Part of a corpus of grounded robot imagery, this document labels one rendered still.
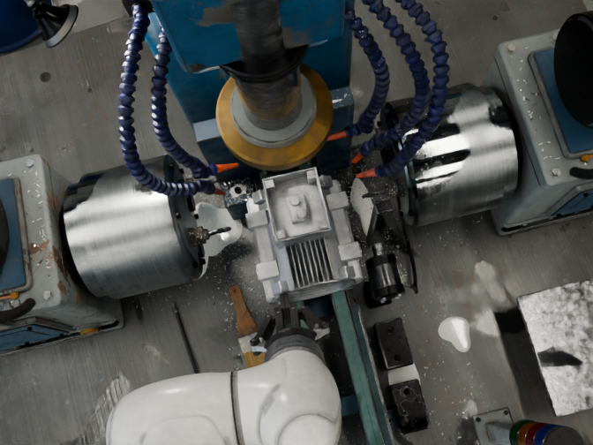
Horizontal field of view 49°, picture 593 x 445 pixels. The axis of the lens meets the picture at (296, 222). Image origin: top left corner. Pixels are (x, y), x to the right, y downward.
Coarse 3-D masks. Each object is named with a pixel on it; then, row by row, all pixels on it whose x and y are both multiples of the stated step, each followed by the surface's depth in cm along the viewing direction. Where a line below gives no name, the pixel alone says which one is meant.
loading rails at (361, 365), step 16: (256, 176) 139; (272, 176) 140; (304, 304) 140; (320, 304) 139; (336, 304) 132; (352, 304) 131; (336, 320) 135; (352, 320) 133; (352, 336) 130; (368, 336) 140; (352, 352) 129; (368, 352) 128; (352, 368) 129; (368, 368) 128; (352, 384) 132; (368, 384) 128; (352, 400) 134; (368, 400) 127; (368, 416) 126; (384, 416) 125; (368, 432) 125; (384, 432) 124
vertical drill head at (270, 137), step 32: (256, 0) 65; (256, 32) 69; (224, 96) 99; (256, 96) 84; (288, 96) 87; (320, 96) 99; (224, 128) 98; (256, 128) 95; (288, 128) 95; (320, 128) 97; (256, 160) 96; (288, 160) 96
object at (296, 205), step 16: (288, 176) 116; (304, 176) 118; (272, 192) 118; (288, 192) 118; (304, 192) 118; (320, 192) 114; (272, 208) 117; (288, 208) 117; (304, 208) 116; (320, 208) 117; (272, 224) 113; (288, 224) 116; (304, 224) 116; (320, 224) 113; (288, 240) 113
